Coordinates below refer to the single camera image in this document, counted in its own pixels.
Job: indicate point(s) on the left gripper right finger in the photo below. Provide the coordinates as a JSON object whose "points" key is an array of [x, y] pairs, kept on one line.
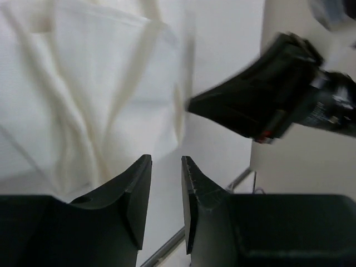
{"points": [[226, 229]]}

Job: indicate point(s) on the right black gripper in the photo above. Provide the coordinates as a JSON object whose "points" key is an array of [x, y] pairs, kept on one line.
{"points": [[278, 90]]}

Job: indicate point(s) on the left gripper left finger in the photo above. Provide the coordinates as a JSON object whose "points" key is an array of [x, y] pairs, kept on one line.
{"points": [[104, 227]]}

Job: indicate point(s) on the white pleated skirt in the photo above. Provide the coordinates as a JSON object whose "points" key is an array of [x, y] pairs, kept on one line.
{"points": [[87, 87]]}

